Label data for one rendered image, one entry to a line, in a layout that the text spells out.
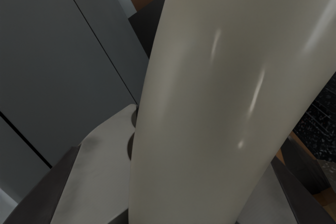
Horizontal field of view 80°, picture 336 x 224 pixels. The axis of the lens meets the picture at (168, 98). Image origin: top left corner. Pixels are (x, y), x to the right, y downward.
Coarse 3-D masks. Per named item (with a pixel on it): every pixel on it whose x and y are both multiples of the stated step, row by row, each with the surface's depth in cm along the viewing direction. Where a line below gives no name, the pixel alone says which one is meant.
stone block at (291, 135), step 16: (320, 96) 54; (320, 112) 51; (304, 128) 56; (320, 128) 50; (304, 144) 54; (320, 144) 49; (304, 160) 76; (320, 160) 49; (320, 176) 61; (320, 192) 90
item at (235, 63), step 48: (192, 0) 3; (240, 0) 2; (288, 0) 2; (192, 48) 3; (240, 48) 2; (288, 48) 2; (144, 96) 4; (192, 96) 3; (240, 96) 3; (288, 96) 3; (144, 144) 4; (192, 144) 3; (240, 144) 3; (144, 192) 4; (192, 192) 3; (240, 192) 4
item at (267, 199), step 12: (264, 180) 8; (276, 180) 8; (252, 192) 7; (264, 192) 7; (276, 192) 7; (252, 204) 7; (264, 204) 7; (276, 204) 7; (288, 204) 7; (240, 216) 6; (252, 216) 6; (264, 216) 6; (276, 216) 7; (288, 216) 7
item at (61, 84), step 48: (0, 0) 31; (48, 0) 42; (96, 0) 66; (0, 48) 28; (48, 48) 37; (96, 48) 54; (0, 96) 25; (48, 96) 32; (96, 96) 45; (0, 144) 23; (48, 144) 29; (0, 192) 22
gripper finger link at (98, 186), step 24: (120, 120) 11; (96, 144) 9; (120, 144) 9; (72, 168) 8; (96, 168) 8; (120, 168) 8; (72, 192) 7; (96, 192) 7; (120, 192) 7; (72, 216) 6; (96, 216) 6; (120, 216) 6
